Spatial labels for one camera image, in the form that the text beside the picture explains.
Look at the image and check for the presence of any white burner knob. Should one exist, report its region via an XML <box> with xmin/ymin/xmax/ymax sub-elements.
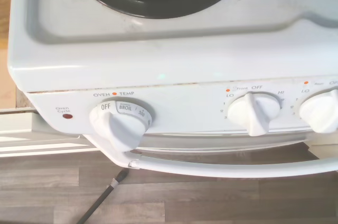
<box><xmin>298</xmin><ymin>90</ymin><xmax>338</xmax><ymax>134</ymax></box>
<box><xmin>227</xmin><ymin>92</ymin><xmax>282</xmax><ymax>137</ymax></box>

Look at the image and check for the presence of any white electric stove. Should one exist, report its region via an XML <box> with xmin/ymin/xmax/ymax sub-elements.
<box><xmin>7</xmin><ymin>0</ymin><xmax>338</xmax><ymax>140</ymax></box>

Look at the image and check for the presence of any white oven temperature knob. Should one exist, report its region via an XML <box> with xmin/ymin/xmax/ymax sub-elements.
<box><xmin>89</xmin><ymin>99</ymin><xmax>157</xmax><ymax>153</ymax></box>

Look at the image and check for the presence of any white oven door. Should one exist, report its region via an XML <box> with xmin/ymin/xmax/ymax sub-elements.
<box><xmin>84</xmin><ymin>128</ymin><xmax>338</xmax><ymax>180</ymax></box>

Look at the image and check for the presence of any black tripod leg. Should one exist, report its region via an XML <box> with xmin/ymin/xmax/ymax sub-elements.
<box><xmin>76</xmin><ymin>170</ymin><xmax>130</xmax><ymax>224</ymax></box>

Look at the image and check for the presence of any white oven door handle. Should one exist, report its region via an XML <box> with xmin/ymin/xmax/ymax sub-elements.
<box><xmin>128</xmin><ymin>152</ymin><xmax>338</xmax><ymax>181</ymax></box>

